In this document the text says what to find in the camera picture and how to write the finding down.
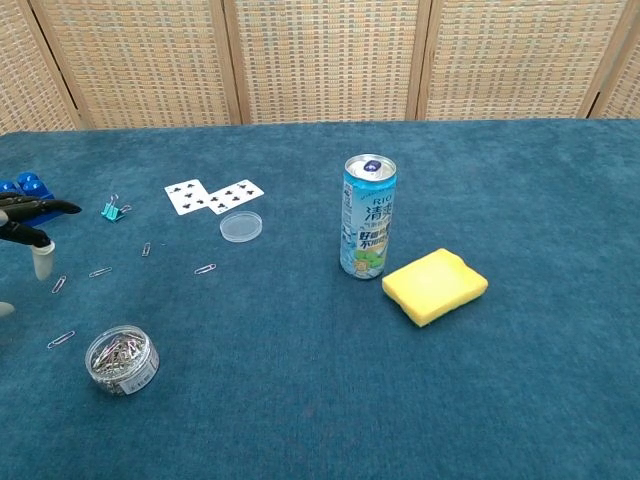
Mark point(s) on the teal binder clip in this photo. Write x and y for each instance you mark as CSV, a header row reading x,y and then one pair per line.
x,y
112,212

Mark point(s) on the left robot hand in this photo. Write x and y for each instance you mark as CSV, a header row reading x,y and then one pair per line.
x,y
20,205

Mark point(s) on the woven rattan screen panel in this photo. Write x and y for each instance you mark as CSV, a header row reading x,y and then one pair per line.
x,y
140,60
325,60
25,75
627,85
515,60

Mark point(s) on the blue building block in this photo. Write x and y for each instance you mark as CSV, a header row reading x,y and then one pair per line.
x,y
31,185

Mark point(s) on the clear round plastic lid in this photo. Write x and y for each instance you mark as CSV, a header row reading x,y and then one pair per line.
x,y
241,227

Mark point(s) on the clubs playing card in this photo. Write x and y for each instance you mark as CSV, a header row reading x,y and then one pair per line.
x,y
235,195
185,196

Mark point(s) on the yellow sponge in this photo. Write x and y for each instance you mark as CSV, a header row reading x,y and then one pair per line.
x,y
432,285

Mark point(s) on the light blue drink can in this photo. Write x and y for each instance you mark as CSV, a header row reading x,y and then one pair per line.
x,y
367,225

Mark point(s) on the container of paper clips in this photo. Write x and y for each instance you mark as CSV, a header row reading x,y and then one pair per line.
x,y
122,360

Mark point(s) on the paper clip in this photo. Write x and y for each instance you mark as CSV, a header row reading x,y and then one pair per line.
x,y
205,269
59,284
146,249
61,340
100,272

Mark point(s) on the blue carpet table cover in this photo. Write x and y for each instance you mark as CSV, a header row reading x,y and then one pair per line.
x,y
400,400

